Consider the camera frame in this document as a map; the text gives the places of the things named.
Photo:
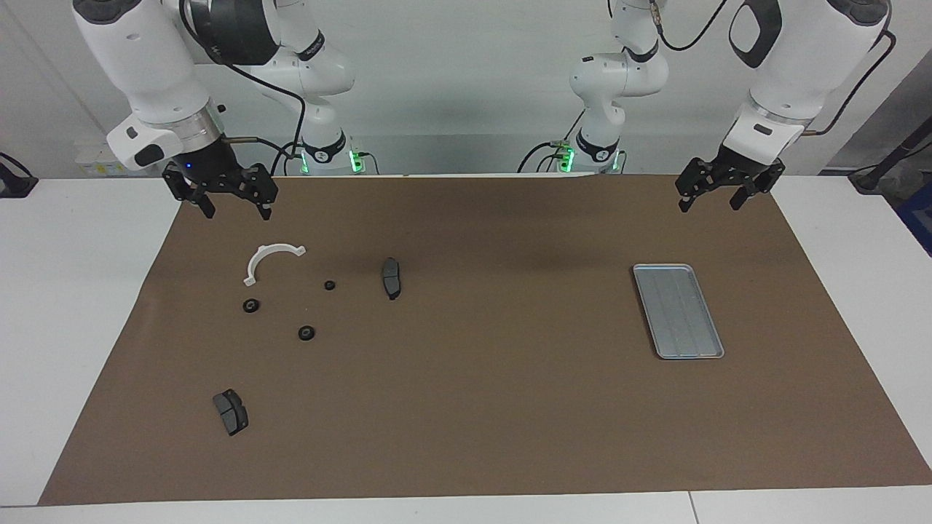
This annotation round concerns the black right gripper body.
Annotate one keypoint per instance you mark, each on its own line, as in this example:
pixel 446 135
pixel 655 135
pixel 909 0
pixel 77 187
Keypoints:
pixel 217 173

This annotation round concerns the black stand with pole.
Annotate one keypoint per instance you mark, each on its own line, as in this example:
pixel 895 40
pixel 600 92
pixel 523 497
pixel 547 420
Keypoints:
pixel 870 178

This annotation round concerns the blue crate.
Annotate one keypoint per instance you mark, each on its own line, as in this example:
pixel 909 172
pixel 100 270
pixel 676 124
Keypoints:
pixel 919 218

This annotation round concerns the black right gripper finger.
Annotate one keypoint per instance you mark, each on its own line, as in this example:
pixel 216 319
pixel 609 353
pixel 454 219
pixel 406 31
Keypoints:
pixel 266 209
pixel 207 205

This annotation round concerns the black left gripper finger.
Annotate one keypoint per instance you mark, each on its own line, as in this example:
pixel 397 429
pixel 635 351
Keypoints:
pixel 738 199
pixel 684 201

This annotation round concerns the brown table mat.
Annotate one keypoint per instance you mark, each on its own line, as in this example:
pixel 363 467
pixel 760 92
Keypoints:
pixel 473 393

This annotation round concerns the silver metal tray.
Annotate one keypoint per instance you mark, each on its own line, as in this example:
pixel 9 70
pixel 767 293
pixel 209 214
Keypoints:
pixel 677 313

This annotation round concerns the short dark grey brake pad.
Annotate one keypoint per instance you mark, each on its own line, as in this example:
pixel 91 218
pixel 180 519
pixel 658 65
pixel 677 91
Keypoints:
pixel 231 413

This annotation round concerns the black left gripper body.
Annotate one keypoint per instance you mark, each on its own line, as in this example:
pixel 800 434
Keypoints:
pixel 728 173

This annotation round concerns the white wall socket box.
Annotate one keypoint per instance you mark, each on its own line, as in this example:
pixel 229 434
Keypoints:
pixel 95 164

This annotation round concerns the black clamp base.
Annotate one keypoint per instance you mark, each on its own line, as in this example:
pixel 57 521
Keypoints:
pixel 14 185

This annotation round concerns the white curved plastic bracket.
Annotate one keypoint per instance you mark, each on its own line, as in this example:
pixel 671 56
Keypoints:
pixel 256 258

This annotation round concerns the long dark grey brake pad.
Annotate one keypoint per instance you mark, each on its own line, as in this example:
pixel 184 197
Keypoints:
pixel 391 276

